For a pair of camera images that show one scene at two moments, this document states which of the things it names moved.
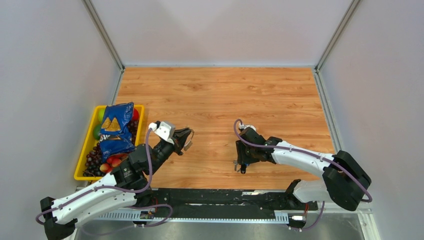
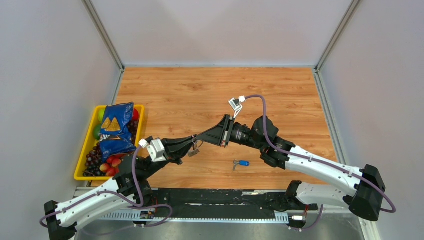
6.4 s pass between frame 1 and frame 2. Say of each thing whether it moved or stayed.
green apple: stayed
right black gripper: moved
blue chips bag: stayed
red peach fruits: stayed
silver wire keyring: moved
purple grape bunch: stayed
